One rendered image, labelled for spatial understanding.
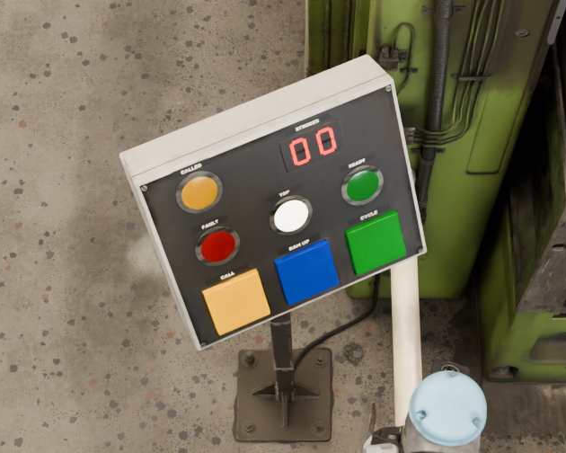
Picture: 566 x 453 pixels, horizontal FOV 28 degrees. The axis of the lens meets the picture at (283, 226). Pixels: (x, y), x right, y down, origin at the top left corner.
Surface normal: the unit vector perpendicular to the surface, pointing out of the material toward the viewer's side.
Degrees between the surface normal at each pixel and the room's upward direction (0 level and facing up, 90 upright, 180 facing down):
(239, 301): 60
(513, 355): 89
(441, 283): 90
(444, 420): 0
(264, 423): 0
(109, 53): 0
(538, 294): 90
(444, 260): 90
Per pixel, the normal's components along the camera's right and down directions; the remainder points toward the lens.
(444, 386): -0.02, -0.40
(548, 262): -0.01, 0.91
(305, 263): 0.35, 0.51
